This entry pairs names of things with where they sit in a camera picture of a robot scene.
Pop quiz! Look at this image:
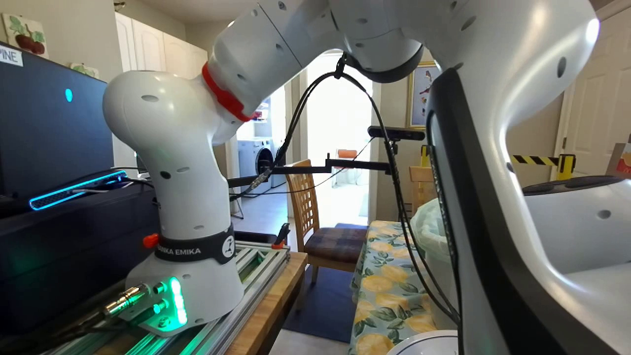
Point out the brown cardboard box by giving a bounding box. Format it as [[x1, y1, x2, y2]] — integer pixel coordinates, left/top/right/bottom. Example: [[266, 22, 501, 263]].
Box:
[[603, 138, 631, 180]]

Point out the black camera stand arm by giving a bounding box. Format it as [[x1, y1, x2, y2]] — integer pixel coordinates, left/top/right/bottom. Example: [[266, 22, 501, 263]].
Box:
[[225, 140, 402, 190]]

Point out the wooden workbench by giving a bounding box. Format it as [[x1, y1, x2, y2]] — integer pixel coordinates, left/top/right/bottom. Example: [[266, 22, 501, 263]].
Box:
[[225, 251, 310, 355]]

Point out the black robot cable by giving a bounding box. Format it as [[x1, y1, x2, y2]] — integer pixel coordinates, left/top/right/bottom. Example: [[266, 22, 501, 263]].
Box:
[[227, 52, 463, 326]]

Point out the white washing machine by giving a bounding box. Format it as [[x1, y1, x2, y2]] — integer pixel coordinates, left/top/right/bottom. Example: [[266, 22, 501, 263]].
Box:
[[235, 134, 288, 197]]

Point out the white door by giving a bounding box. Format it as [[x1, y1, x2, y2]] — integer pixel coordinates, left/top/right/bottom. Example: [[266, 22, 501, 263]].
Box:
[[552, 6, 631, 184]]

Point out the wooden chair with cushion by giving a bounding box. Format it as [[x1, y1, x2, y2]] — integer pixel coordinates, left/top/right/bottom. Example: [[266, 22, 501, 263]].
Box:
[[284, 158, 371, 272]]

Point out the aluminium rail base plate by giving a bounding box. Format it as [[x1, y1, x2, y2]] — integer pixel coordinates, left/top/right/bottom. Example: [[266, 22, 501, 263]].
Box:
[[47, 241, 292, 355]]

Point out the black stereo camera bar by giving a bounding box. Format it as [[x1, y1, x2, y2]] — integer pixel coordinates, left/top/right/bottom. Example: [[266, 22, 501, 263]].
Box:
[[365, 124, 428, 142]]

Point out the black case with blue light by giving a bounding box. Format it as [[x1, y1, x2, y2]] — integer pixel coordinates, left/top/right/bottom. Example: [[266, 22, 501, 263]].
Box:
[[0, 166, 162, 341]]

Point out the black computer monitor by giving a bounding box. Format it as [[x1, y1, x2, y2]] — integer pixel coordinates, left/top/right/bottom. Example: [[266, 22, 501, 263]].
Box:
[[0, 42, 118, 199]]

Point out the wooden lattice chair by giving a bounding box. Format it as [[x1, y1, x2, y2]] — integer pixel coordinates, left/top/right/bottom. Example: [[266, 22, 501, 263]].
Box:
[[408, 164, 440, 213]]

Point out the lemon print tablecloth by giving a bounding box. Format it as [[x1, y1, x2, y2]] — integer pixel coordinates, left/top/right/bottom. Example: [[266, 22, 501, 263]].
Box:
[[347, 219, 461, 355]]

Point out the yellow black barrier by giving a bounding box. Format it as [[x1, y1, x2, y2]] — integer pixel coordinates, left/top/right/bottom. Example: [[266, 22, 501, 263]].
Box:
[[511, 152, 580, 184]]

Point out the small fruit wall picture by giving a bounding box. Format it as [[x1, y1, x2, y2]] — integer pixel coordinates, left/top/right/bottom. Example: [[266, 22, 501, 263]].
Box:
[[0, 12, 49, 59]]

